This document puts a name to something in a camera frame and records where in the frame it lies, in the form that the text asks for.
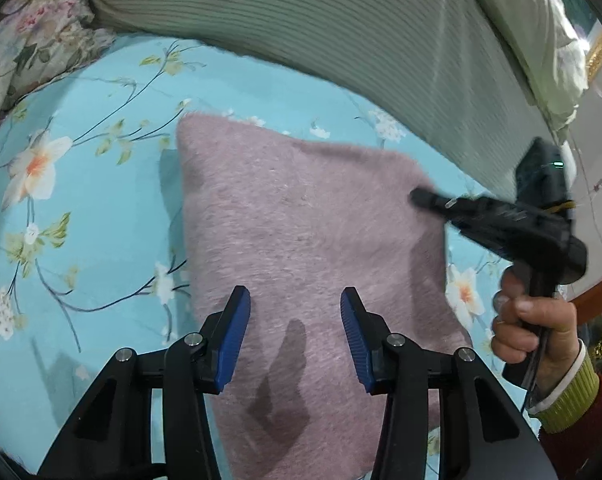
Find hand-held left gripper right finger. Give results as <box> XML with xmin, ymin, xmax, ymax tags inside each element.
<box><xmin>340</xmin><ymin>286</ymin><xmax>549</xmax><ymax>480</ymax></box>

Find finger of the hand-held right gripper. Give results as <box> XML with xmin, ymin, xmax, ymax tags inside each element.
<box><xmin>411</xmin><ymin>187</ymin><xmax>462</xmax><ymax>217</ymax></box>

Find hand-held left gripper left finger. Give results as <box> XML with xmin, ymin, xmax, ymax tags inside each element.
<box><xmin>36</xmin><ymin>285</ymin><xmax>252</xmax><ymax>480</ymax></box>

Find person's right forearm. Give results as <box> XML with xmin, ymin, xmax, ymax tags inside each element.
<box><xmin>526</xmin><ymin>340</ymin><xmax>602</xmax><ymax>480</ymax></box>

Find person's right hand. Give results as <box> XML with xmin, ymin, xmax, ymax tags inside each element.
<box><xmin>491</xmin><ymin>265</ymin><xmax>582</xmax><ymax>396</ymax></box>

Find beige padded headboard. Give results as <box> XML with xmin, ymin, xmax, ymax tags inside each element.
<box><xmin>563</xmin><ymin>60</ymin><xmax>602</xmax><ymax>306</ymax></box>

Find blue floral bedsheet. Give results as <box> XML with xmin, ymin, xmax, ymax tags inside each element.
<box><xmin>0</xmin><ymin>32</ymin><xmax>512</xmax><ymax>480</ymax></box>

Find cream pillow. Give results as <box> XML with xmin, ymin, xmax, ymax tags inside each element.
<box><xmin>453</xmin><ymin>0</ymin><xmax>589</xmax><ymax>131</ymax></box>

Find green striped pillow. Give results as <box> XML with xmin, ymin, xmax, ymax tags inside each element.
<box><xmin>88</xmin><ymin>0</ymin><xmax>556</xmax><ymax>206</ymax></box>

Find floral pillow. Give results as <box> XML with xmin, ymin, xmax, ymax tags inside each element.
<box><xmin>0</xmin><ymin>0</ymin><xmax>114</xmax><ymax>141</ymax></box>

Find gold framed wall painting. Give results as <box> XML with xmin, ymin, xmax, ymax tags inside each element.
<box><xmin>566</xmin><ymin>0</ymin><xmax>602</xmax><ymax>81</ymax></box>

